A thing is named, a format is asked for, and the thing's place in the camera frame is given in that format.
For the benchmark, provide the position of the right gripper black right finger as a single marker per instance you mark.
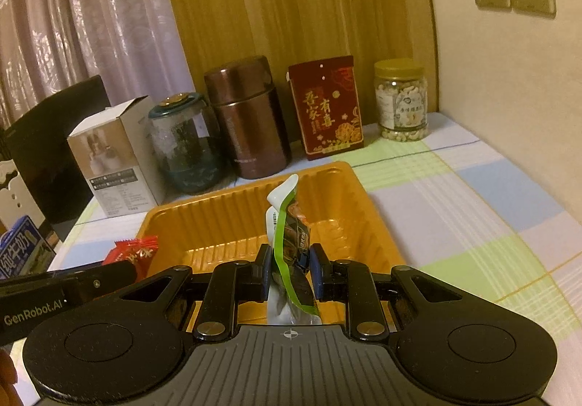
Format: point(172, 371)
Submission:
point(370, 298)

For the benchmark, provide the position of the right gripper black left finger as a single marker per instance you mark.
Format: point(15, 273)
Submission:
point(206, 303)

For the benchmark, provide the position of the white and green snack packet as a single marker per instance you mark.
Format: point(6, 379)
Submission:
point(291, 299)

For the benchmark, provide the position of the red snack bar packet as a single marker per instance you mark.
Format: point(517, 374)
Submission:
point(140, 252)

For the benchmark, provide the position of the person's left hand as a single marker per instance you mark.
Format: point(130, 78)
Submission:
point(8, 378)

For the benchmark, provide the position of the blue milk carton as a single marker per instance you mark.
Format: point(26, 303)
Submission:
point(24, 251)

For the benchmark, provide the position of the orange plastic tray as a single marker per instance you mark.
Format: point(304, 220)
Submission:
point(230, 224)

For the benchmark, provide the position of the checked pastel tablecloth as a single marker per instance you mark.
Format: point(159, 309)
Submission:
point(460, 211)

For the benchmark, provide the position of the dark green glass jar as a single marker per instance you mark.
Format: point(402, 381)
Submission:
point(187, 142)

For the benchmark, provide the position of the black chair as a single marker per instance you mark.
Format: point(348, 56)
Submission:
point(38, 144)

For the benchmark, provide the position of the white product box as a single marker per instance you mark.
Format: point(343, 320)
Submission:
point(115, 154)

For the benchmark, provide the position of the clear jar of nuts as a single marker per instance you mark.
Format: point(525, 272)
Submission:
point(402, 102)

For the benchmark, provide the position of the brown metal thermos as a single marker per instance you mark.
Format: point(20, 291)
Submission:
point(246, 104)

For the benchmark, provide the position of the red festive gift box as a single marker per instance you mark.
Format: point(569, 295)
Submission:
point(327, 106)

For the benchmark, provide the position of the pale lace curtain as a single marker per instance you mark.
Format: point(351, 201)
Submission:
point(49, 45)

